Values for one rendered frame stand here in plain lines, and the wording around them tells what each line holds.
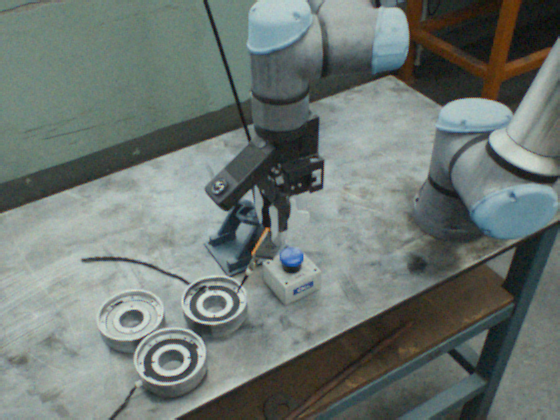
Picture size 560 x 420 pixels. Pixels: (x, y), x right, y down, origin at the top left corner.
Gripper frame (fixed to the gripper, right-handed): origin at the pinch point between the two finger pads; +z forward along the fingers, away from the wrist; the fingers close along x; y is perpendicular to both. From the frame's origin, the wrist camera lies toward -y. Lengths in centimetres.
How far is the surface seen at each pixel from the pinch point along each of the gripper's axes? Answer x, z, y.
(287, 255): 0.1, 5.7, 3.1
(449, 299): 0, 38, 43
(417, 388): 11, 93, 53
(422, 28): 155, 67, 166
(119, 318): 5.3, 10.4, -24.6
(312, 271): -2.6, 8.7, 6.3
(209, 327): -3.9, 9.9, -13.1
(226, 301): 0.2, 10.6, -8.2
